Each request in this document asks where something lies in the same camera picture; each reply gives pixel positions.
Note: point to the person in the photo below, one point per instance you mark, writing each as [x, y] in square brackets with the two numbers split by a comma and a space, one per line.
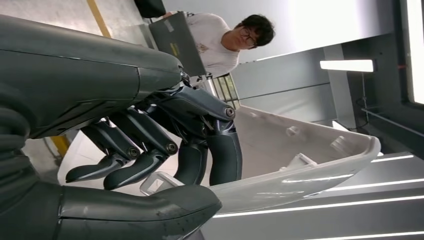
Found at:
[215, 43]

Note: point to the bright ceiling light panel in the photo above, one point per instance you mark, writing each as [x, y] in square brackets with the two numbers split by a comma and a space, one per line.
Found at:
[346, 65]

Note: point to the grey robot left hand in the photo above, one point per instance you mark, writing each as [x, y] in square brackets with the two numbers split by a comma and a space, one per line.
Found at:
[82, 82]

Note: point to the grey laptop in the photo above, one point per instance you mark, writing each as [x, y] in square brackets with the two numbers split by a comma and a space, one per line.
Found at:
[179, 43]

